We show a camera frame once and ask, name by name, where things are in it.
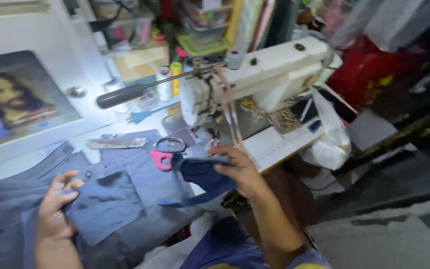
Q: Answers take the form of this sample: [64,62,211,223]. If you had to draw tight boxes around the person's right hand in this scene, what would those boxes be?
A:
[208,146,266,199]

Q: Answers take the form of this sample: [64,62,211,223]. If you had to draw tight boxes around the person's left hand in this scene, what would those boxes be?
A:
[37,170,85,241]

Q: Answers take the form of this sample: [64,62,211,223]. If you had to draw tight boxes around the dark blue fabric strip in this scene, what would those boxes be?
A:
[158,153,238,208]

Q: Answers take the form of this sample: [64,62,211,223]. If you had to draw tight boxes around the grey-blue fabric patch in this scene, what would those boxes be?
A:
[64,171,146,246]

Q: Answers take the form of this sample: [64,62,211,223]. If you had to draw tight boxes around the tray of small metal parts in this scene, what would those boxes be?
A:
[269,108,303,134]

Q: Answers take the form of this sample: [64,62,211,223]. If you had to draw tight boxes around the white sewing machine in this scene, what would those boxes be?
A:
[179,36,344,128]

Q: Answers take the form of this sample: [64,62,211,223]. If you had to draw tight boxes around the person's blue shirt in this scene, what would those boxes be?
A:
[179,216,333,269]

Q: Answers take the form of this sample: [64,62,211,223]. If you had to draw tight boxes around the blue power plug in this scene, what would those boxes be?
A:
[126,102,181,125]

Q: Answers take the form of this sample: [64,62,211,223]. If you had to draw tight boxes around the yellow thread spool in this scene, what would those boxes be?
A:
[170,62,183,96]

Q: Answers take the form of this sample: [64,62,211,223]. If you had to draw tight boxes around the white thread spool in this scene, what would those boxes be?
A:
[157,66,173,102]

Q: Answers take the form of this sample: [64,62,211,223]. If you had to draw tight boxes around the grey thread cone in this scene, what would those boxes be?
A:
[225,50,246,70]

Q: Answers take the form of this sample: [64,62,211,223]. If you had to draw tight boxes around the white plastic bag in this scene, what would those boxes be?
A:
[300,90,352,171]

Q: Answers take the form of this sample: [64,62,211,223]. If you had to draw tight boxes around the metal ruler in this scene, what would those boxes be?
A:
[87,137,148,150]

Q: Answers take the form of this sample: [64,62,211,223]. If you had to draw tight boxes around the grey machine lamp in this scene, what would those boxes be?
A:
[96,83,146,110]

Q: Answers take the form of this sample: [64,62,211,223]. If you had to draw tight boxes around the cardboard box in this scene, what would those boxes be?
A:
[113,40,171,83]

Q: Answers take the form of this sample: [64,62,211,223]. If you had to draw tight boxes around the cluttered shelf of supplies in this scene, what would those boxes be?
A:
[64,0,335,57]

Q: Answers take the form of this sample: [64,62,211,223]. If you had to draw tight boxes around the grey-blue trousers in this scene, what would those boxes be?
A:
[0,130,215,269]

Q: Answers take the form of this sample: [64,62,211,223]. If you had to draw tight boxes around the round metal knob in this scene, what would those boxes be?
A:
[67,86,87,99]

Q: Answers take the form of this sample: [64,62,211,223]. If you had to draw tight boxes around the red plastic container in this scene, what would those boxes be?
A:
[327,34,430,111]

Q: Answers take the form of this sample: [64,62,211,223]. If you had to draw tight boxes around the framed portrait picture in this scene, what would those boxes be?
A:
[0,50,83,152]

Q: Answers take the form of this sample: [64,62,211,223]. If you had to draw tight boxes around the red-handled thread snips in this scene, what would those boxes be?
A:
[208,129,221,155]

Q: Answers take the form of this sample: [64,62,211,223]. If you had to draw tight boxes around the pink-handled scissors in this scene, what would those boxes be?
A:
[150,137,186,172]

